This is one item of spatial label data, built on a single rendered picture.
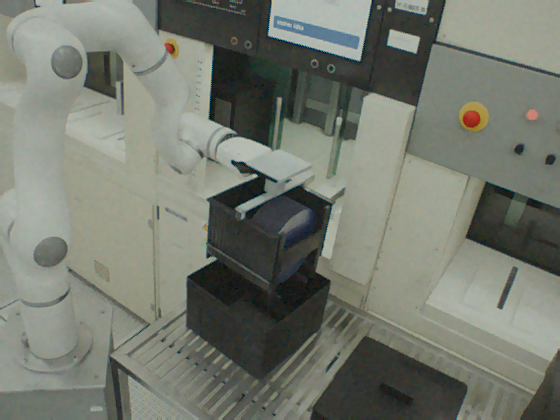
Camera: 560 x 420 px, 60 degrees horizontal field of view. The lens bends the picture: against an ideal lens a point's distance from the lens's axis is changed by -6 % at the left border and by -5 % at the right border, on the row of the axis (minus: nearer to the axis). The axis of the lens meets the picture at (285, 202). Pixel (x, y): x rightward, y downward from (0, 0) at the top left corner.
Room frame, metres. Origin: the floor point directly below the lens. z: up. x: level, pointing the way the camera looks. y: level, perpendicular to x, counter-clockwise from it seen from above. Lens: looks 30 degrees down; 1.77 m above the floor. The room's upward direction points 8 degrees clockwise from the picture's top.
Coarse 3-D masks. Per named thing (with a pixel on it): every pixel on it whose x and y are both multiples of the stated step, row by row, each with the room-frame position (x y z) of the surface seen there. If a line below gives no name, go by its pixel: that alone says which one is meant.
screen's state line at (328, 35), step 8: (280, 16) 1.38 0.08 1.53; (280, 24) 1.38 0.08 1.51; (288, 24) 1.37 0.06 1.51; (296, 24) 1.36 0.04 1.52; (304, 24) 1.34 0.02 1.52; (296, 32) 1.35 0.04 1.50; (304, 32) 1.34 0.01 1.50; (312, 32) 1.33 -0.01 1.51; (320, 32) 1.32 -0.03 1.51; (328, 32) 1.31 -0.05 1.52; (336, 32) 1.30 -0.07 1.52; (344, 32) 1.29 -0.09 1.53; (328, 40) 1.31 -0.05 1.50; (336, 40) 1.30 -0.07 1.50; (344, 40) 1.29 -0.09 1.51; (352, 40) 1.28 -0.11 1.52
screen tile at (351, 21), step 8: (352, 0) 1.28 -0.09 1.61; (360, 0) 1.27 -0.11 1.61; (320, 8) 1.32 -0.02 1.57; (328, 8) 1.31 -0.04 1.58; (336, 8) 1.30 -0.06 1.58; (360, 8) 1.27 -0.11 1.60; (320, 16) 1.32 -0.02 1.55; (328, 16) 1.31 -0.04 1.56; (336, 16) 1.30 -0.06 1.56; (344, 16) 1.29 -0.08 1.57; (352, 16) 1.28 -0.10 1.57; (360, 16) 1.27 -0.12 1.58; (336, 24) 1.30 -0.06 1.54; (344, 24) 1.29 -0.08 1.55; (352, 24) 1.28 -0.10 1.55; (360, 24) 1.27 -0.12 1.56
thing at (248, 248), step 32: (256, 160) 1.02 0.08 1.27; (288, 160) 1.04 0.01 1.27; (224, 192) 1.03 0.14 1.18; (256, 192) 1.13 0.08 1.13; (288, 192) 1.12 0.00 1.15; (224, 224) 0.96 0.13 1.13; (256, 224) 0.91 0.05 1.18; (320, 224) 1.03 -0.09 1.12; (224, 256) 0.96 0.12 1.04; (256, 256) 0.91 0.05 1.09; (288, 256) 0.92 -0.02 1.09
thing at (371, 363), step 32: (352, 352) 0.88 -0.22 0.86; (384, 352) 0.89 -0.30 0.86; (352, 384) 0.78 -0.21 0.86; (384, 384) 0.77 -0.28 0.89; (416, 384) 0.80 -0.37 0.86; (448, 384) 0.81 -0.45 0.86; (320, 416) 0.69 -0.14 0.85; (352, 416) 0.69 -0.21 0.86; (384, 416) 0.70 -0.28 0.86; (416, 416) 0.71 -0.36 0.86; (448, 416) 0.72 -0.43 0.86
